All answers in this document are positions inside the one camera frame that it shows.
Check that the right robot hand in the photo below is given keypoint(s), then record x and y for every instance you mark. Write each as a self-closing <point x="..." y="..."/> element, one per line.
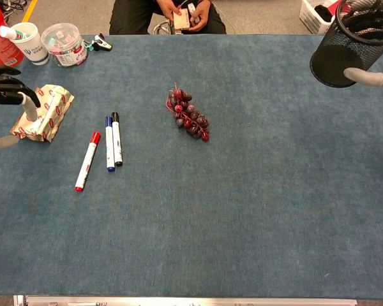
<point x="367" y="77"/>

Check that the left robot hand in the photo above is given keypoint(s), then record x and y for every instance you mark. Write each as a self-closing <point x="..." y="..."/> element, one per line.
<point x="6" y="87"/>

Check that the black mesh pen cup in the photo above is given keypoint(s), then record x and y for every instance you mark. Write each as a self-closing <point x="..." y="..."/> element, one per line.
<point x="335" y="48"/>

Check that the red capped whiteboard marker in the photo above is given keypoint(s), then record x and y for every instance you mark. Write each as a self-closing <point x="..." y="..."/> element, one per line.
<point x="87" y="161"/>

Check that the blue capped whiteboard marker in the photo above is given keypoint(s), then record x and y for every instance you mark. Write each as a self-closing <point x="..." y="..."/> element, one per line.
<point x="109" y="146"/>

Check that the black capped whiteboard marker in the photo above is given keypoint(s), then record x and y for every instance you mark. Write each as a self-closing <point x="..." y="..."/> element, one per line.
<point x="117" y="143"/>

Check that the red cylindrical canister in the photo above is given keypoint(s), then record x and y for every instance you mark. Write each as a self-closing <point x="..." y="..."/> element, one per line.
<point x="0" y="51"/>

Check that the white paper cup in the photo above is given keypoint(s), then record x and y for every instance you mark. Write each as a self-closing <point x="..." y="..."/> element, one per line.
<point x="35" y="48"/>

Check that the white tube green label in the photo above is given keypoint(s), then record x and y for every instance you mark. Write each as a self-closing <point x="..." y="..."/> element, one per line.
<point x="8" y="32"/>

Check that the clear plastic jar of clips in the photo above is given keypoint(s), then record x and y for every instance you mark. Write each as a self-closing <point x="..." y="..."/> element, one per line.
<point x="67" y="51"/>

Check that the red folder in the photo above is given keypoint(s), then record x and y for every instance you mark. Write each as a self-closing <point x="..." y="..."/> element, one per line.
<point x="331" y="3"/>

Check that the white plastic basket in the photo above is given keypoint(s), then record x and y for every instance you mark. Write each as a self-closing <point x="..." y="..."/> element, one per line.
<point x="309" y="16"/>

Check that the teal binder clip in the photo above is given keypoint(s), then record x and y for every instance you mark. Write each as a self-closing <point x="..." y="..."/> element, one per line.
<point x="90" y="47"/>

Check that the black silver binder clip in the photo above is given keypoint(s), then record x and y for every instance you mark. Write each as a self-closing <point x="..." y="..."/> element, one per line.
<point x="102" y="43"/>

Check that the seated person black trousers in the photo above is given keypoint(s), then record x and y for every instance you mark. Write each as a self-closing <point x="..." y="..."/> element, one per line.
<point x="131" y="19"/>

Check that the chrome stool base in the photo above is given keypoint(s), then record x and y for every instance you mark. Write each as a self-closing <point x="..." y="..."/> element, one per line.
<point x="161" y="29"/>

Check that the bunch of red grapes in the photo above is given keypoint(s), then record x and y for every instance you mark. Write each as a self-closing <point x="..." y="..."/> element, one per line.
<point x="188" y="118"/>

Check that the handheld smartphone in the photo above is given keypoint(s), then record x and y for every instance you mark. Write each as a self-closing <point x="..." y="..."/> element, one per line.
<point x="182" y="19"/>

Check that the blue felt table cloth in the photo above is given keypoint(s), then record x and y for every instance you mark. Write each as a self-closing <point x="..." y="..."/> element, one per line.
<point x="191" y="223"/>

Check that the aluminium rail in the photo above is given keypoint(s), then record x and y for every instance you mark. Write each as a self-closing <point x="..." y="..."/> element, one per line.
<point x="178" y="301"/>

